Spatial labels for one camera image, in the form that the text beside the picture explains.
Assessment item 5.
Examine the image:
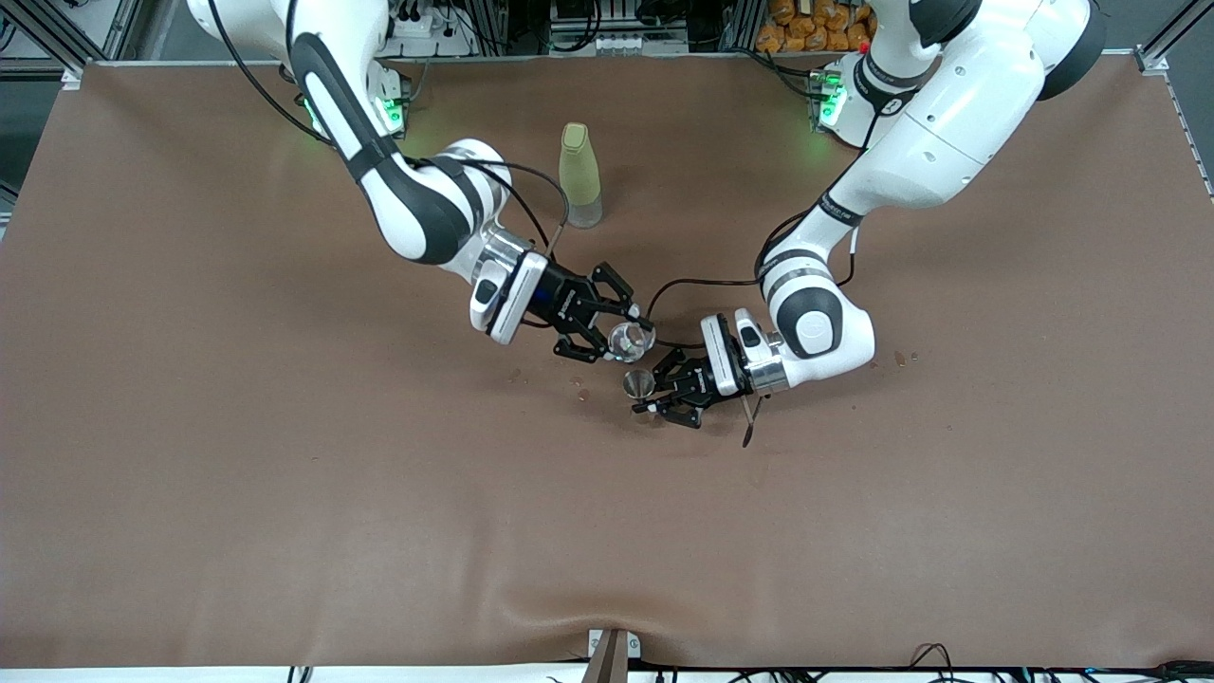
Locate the clear glass measuring cup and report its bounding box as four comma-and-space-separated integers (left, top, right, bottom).
605, 321, 655, 365

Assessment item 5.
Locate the green bottle with clear base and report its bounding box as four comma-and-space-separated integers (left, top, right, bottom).
558, 121, 604, 230

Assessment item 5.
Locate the brown table mat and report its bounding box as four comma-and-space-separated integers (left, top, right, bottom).
0, 52, 1214, 670

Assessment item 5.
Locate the long white socket strip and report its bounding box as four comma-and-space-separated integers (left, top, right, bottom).
588, 33, 690, 55

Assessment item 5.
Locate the white power strip with plugs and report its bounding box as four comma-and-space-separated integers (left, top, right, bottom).
384, 0, 475, 58

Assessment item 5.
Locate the pile of orange items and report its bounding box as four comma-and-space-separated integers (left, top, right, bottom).
756, 0, 878, 54

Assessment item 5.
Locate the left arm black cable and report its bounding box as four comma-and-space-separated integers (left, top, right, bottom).
645, 211, 860, 448

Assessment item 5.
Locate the metal table edge bracket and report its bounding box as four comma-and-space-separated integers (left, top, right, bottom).
586, 628, 643, 683

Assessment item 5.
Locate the dark aluminium frame post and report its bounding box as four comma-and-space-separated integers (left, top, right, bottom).
474, 0, 521, 55
721, 0, 765, 53

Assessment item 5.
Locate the aluminium frame corner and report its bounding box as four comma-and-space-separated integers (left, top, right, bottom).
1133, 0, 1214, 202
0, 0, 143, 91

